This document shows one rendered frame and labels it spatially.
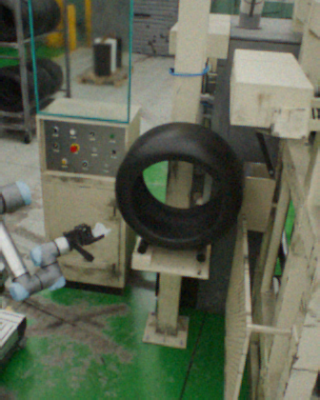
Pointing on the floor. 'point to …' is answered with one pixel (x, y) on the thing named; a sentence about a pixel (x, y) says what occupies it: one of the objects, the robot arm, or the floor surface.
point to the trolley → (18, 92)
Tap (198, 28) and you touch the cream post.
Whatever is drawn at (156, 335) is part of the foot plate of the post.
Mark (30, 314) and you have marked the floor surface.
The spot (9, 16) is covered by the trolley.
